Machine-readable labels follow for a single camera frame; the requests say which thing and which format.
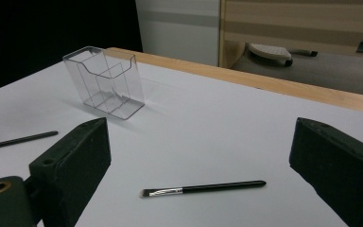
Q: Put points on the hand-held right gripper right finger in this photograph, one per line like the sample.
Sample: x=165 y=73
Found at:
x=340 y=170

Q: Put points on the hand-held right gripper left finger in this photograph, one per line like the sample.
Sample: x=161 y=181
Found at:
x=72 y=164

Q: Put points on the black makeup brush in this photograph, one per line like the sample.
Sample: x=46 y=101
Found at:
x=22 y=140
x=220 y=187

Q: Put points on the light wooden desk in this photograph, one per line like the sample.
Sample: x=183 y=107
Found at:
x=296 y=22

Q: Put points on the white cabinet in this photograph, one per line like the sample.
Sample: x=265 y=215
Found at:
x=176 y=34

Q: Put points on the clear acrylic organizer box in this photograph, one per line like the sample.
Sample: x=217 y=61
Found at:
x=107 y=94

